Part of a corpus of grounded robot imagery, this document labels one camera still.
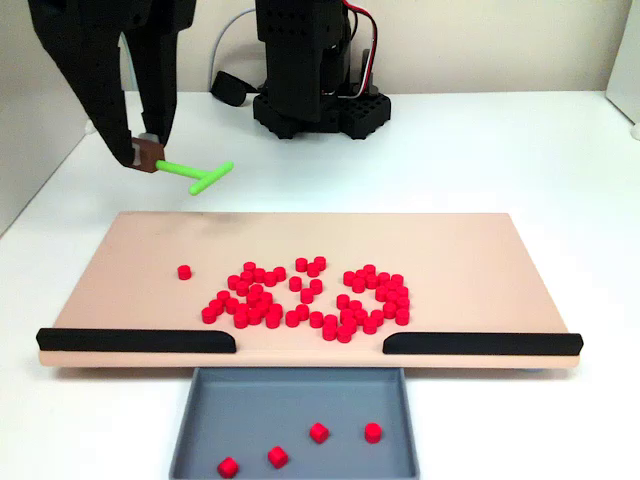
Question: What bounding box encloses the black foam strip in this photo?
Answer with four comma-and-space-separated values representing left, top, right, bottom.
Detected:
382, 331, 584, 357
35, 327, 237, 355

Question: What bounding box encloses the grey cable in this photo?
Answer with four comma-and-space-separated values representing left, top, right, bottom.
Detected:
206, 4, 259, 94

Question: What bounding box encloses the peach flat board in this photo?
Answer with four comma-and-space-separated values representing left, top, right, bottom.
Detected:
37, 210, 584, 374

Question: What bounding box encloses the red white black arm cable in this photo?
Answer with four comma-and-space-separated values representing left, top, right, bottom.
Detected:
342, 0, 381, 99

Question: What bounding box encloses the grey shallow tray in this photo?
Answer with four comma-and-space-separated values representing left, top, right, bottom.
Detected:
168, 366, 421, 480

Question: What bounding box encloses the green T-shaped pusher tool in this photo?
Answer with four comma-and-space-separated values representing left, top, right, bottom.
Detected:
127, 138, 235, 196

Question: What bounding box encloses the pale side panel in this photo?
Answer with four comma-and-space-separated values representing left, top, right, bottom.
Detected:
0, 0, 112, 236
605, 0, 640, 126

